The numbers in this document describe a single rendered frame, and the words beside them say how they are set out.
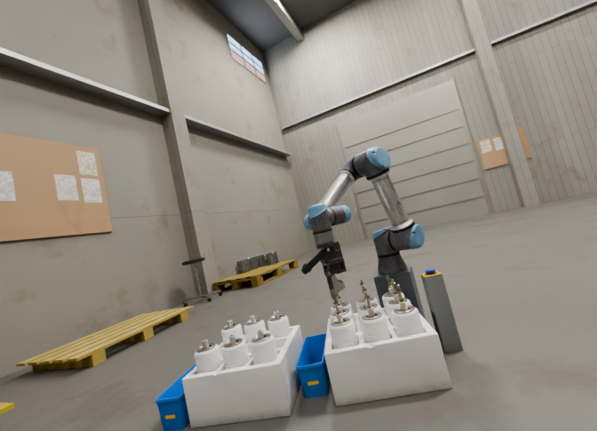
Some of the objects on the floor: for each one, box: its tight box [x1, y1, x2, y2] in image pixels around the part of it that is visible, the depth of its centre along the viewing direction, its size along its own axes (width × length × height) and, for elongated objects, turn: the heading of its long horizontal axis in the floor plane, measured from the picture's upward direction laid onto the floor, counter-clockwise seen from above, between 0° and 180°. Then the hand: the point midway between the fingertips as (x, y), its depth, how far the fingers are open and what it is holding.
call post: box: [421, 275, 463, 354], centre depth 122 cm, size 7×7×31 cm
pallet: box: [16, 306, 194, 371], centre depth 276 cm, size 121×84×11 cm
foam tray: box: [324, 305, 452, 407], centre depth 118 cm, size 39×39×18 cm
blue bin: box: [155, 363, 196, 431], centre depth 124 cm, size 30×11×12 cm, turn 100°
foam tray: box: [182, 325, 304, 428], centre depth 124 cm, size 39×39×18 cm
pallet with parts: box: [212, 251, 299, 293], centre depth 499 cm, size 135×94×38 cm
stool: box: [182, 257, 222, 307], centre depth 408 cm, size 53×56×59 cm
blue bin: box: [296, 333, 330, 398], centre depth 124 cm, size 30×11×12 cm, turn 102°
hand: (332, 297), depth 110 cm, fingers open, 3 cm apart
